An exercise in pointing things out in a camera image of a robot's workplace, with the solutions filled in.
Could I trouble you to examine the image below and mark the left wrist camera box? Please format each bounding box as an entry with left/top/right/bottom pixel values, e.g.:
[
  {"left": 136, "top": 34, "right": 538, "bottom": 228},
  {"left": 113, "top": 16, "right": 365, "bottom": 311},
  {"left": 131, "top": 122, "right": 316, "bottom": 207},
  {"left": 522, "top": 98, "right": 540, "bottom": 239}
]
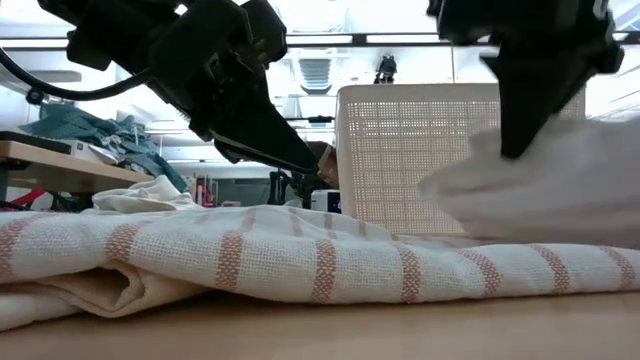
[{"left": 148, "top": 0, "right": 290, "bottom": 96}]

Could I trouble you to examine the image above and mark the black background rig frame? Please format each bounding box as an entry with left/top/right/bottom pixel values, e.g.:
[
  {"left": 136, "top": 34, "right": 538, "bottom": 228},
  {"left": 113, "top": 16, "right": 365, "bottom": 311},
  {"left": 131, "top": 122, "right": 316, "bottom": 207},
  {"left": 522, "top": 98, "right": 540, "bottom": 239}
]
[{"left": 284, "top": 114, "right": 336, "bottom": 125}]

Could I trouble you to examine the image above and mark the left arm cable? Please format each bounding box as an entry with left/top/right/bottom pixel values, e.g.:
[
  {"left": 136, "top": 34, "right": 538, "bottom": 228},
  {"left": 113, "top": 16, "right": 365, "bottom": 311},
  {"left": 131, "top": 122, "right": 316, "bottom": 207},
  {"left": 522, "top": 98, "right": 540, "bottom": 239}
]
[{"left": 0, "top": 47, "right": 151, "bottom": 102}]

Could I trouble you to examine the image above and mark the white flat box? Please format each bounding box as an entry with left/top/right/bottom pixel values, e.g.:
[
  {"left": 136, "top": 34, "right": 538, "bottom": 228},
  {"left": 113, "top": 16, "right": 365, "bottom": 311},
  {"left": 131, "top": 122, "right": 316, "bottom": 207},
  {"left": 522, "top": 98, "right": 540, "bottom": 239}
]
[{"left": 57, "top": 138, "right": 119, "bottom": 166}]

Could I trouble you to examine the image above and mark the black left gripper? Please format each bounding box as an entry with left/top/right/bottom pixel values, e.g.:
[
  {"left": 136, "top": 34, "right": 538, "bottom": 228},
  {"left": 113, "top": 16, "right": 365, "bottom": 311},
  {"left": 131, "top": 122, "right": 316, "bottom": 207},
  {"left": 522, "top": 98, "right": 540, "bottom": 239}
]
[{"left": 147, "top": 47, "right": 322, "bottom": 175}]

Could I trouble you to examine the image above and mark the red background stand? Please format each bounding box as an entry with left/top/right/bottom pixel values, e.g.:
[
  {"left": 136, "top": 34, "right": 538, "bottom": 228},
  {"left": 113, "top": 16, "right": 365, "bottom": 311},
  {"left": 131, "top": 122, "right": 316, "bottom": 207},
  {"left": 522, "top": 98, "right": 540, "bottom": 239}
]
[{"left": 197, "top": 174, "right": 219, "bottom": 209}]

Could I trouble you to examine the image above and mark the blue cloth pile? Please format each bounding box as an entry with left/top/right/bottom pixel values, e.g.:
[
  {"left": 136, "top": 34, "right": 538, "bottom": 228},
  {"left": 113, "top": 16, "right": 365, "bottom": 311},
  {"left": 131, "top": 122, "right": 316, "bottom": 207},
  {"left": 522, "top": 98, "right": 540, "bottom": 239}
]
[{"left": 19, "top": 102, "right": 190, "bottom": 194}]

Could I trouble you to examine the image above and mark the silver ventilation duct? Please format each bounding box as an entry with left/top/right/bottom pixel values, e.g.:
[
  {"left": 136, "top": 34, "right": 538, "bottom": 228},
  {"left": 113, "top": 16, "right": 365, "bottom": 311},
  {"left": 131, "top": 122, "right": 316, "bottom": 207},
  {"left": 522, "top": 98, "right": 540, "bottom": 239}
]
[{"left": 298, "top": 57, "right": 332, "bottom": 96}]

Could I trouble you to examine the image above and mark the white striped towel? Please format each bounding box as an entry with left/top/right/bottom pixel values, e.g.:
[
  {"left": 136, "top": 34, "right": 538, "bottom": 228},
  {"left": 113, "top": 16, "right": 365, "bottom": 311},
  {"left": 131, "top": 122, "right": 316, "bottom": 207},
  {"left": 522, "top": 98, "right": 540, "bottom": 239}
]
[{"left": 0, "top": 115, "right": 640, "bottom": 306}]

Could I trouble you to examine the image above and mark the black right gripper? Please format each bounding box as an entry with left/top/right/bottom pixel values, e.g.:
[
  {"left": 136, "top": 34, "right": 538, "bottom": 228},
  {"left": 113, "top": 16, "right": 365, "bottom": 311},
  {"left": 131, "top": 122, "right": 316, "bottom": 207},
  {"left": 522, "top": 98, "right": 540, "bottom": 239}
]
[{"left": 426, "top": 0, "right": 626, "bottom": 161}]

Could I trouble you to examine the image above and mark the black overhead camera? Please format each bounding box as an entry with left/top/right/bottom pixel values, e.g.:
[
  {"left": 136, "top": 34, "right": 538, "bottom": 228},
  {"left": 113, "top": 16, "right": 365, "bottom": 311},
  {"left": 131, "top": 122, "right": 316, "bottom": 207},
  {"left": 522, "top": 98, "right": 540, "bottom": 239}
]
[{"left": 373, "top": 53, "right": 399, "bottom": 85}]

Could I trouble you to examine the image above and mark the white plastic bin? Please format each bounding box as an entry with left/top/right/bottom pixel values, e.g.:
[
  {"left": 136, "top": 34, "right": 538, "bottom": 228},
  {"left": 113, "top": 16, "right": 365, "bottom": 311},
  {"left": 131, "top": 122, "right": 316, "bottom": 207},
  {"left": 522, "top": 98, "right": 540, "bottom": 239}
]
[{"left": 334, "top": 82, "right": 587, "bottom": 237}]

